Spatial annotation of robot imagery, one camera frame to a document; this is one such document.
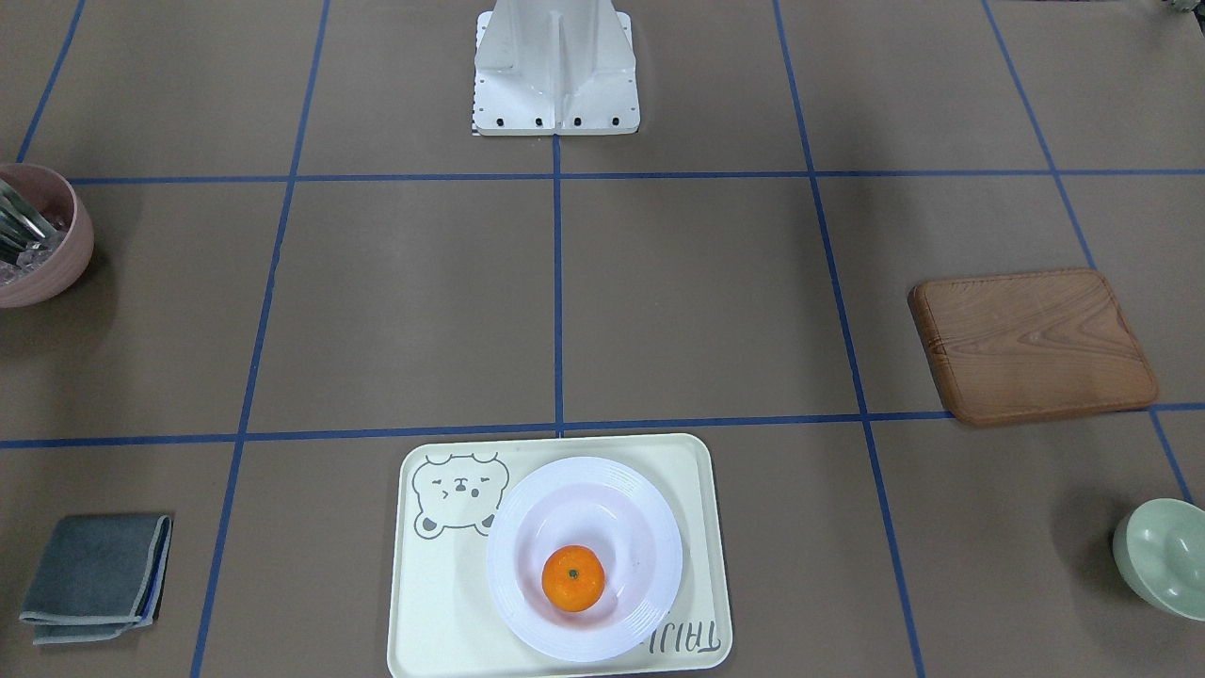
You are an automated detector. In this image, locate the green ceramic bowl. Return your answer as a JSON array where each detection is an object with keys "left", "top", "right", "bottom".
[{"left": 1112, "top": 499, "right": 1204, "bottom": 621}]

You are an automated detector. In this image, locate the pink bowl with ice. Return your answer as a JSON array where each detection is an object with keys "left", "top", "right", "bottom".
[{"left": 1, "top": 163, "right": 94, "bottom": 309}]

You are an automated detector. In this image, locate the cream bear print tray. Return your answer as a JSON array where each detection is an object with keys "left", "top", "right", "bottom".
[{"left": 386, "top": 434, "right": 734, "bottom": 677}]

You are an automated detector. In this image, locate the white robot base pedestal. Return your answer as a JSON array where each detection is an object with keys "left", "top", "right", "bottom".
[{"left": 471, "top": 1, "right": 641, "bottom": 137}]

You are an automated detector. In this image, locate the orange fruit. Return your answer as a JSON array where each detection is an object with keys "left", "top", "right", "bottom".
[{"left": 539, "top": 544, "right": 606, "bottom": 614}]

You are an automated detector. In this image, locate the metal ice scoop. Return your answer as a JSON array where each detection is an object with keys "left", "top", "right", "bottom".
[{"left": 1, "top": 179, "right": 65, "bottom": 269}]

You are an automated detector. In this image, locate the folded grey cloth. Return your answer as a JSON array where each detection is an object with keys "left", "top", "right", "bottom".
[{"left": 19, "top": 512, "right": 174, "bottom": 645}]

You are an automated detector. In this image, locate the wooden cutting board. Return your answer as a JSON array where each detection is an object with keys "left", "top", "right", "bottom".
[{"left": 909, "top": 267, "right": 1159, "bottom": 428}]

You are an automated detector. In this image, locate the white round plate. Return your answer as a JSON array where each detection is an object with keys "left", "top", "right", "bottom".
[{"left": 486, "top": 458, "right": 683, "bottom": 664}]

